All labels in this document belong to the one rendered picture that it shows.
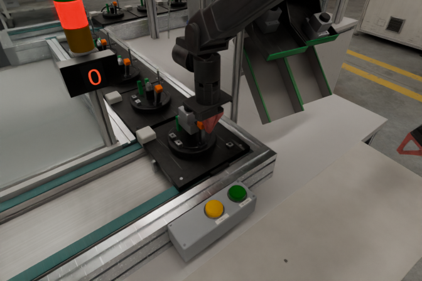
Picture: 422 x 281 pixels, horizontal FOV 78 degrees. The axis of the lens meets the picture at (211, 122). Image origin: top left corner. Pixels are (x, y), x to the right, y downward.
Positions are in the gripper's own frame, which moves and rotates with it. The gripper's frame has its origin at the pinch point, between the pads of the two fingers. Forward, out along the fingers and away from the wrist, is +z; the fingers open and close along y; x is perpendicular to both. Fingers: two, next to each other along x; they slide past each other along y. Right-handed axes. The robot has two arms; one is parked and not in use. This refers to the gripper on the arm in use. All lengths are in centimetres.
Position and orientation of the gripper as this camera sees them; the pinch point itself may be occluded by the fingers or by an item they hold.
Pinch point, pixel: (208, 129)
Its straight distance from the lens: 65.8
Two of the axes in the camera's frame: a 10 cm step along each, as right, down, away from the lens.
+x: 6.1, 4.8, -6.3
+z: 0.1, 7.9, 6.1
